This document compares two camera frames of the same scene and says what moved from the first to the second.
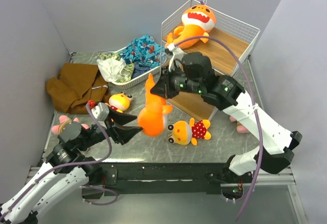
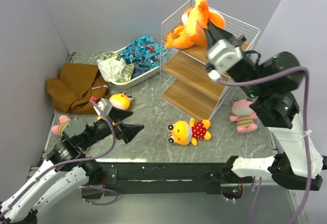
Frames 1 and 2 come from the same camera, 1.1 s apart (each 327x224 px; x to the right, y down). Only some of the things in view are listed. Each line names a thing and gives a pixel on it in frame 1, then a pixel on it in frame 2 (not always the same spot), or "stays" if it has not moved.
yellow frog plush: x=182 y=133 stays
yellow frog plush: x=119 y=102 stays
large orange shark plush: x=197 y=20 stays
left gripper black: x=121 y=134 stays
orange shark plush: x=151 y=120 → x=197 y=18
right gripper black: x=163 y=86 → x=215 y=32
